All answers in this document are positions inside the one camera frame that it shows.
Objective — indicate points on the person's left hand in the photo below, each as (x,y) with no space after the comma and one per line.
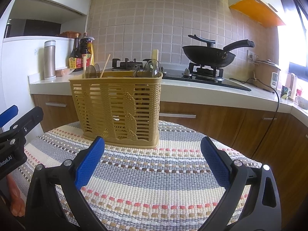
(17,197)

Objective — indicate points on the striped woven mat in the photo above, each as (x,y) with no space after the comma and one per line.
(149,192)

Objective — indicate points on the yellow oil bottle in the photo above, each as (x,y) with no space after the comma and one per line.
(91,53)

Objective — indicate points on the cream jug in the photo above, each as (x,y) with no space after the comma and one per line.
(291,86)

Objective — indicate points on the dark spray bottle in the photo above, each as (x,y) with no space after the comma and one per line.
(9,28)

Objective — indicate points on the orange wall cabinet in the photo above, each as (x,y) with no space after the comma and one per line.
(255,7)

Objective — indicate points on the wooden chopstick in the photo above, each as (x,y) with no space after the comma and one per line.
(105,65)

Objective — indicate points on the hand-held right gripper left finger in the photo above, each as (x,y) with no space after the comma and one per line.
(90,161)

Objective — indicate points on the black glass gas stove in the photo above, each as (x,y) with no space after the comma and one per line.
(207,80)

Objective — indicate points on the wooden base cabinet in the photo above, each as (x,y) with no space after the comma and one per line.
(216,130)

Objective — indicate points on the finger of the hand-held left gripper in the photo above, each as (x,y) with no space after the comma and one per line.
(31,120)
(9,114)

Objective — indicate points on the white wall socket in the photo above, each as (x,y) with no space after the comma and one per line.
(252,55)

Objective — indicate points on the black wok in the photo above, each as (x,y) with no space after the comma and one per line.
(207,56)

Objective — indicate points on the brown wicker basket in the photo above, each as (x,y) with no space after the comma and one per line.
(69,34)

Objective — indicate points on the patterned mug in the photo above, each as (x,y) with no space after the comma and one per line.
(285,92)

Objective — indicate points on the small pink container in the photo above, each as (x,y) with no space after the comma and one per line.
(62,72)

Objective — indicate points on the yellow plastic utensil basket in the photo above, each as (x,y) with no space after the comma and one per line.
(115,110)

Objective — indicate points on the beige rice cooker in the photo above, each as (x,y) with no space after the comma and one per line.
(266,74)

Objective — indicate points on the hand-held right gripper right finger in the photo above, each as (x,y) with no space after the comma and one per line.
(215,163)

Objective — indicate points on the steel thermos flask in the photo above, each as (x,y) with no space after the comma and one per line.
(49,61)

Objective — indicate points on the slim soy sauce bottle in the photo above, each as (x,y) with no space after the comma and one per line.
(74,61)

